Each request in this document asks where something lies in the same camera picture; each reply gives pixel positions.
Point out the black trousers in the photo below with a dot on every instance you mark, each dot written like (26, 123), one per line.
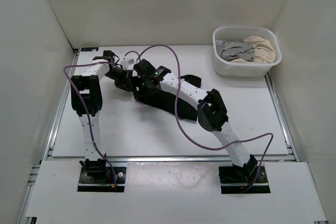
(166, 103)

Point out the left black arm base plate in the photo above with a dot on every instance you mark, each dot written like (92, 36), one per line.
(105, 184)

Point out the aluminium table frame rail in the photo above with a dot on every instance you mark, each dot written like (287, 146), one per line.
(135, 133)

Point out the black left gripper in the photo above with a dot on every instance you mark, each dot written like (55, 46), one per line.
(124, 85)

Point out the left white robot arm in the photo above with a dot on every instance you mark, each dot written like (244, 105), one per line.
(87, 102)

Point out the white plastic laundry basket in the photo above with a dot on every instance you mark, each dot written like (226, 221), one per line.
(239, 33)

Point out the grey garment in basket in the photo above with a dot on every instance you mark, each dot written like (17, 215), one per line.
(231, 50)

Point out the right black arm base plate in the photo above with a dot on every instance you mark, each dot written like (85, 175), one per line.
(231, 183)

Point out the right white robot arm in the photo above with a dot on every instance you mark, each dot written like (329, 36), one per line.
(162, 89)

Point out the small dark label sticker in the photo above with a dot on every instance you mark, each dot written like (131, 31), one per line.
(89, 49)

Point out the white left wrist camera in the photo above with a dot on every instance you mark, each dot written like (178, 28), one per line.
(126, 62)

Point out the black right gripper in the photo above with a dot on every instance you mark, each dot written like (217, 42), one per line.
(135, 82)

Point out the beige garment in basket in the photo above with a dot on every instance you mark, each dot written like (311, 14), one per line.
(263, 50)

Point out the white front cover board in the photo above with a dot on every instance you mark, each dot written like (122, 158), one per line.
(175, 193)

